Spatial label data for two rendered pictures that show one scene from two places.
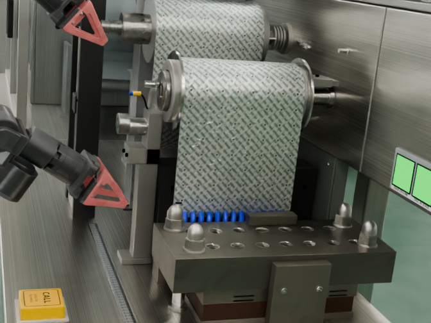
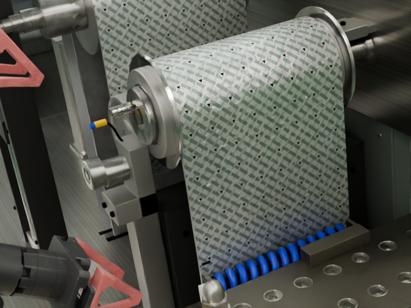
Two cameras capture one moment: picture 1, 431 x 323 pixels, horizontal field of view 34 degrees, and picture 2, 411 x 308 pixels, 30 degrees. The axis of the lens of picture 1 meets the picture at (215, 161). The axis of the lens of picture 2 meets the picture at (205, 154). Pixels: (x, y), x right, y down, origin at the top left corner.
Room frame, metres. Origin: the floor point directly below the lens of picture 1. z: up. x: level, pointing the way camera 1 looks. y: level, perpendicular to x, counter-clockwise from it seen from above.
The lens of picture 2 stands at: (0.42, 0.11, 1.61)
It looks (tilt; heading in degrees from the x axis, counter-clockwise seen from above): 26 degrees down; 355
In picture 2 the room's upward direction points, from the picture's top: 8 degrees counter-clockwise
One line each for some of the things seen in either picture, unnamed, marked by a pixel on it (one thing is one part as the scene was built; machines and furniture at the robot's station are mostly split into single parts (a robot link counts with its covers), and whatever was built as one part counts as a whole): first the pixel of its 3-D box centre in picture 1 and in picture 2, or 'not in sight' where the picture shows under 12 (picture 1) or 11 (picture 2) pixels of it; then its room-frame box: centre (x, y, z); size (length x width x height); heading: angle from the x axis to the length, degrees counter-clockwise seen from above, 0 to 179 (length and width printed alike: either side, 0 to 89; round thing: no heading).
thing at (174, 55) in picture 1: (172, 91); (155, 112); (1.30, 0.09, 1.25); 0.15 x 0.01 x 0.15; 19
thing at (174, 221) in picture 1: (174, 216); (213, 296); (1.17, 0.06, 1.05); 0.04 x 0.04 x 0.04
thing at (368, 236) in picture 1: (369, 232); not in sight; (1.19, -0.28, 1.05); 0.04 x 0.04 x 0.04
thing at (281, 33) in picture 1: (272, 38); not in sight; (1.63, -0.10, 1.33); 0.07 x 0.07 x 0.07; 19
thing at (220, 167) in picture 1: (236, 172); (272, 195); (1.28, -0.04, 1.11); 0.23 x 0.01 x 0.18; 109
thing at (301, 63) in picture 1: (296, 96); (321, 60); (1.38, -0.14, 1.25); 0.15 x 0.01 x 0.15; 19
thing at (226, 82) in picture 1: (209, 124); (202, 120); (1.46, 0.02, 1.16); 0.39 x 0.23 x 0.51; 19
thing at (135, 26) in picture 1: (135, 28); (59, 13); (1.53, 0.20, 1.33); 0.06 x 0.06 x 0.06; 19
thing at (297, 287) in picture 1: (298, 293); not in sight; (1.10, -0.16, 0.96); 0.10 x 0.03 x 0.11; 109
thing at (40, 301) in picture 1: (41, 304); not in sight; (1.07, 0.26, 0.91); 0.07 x 0.07 x 0.02; 19
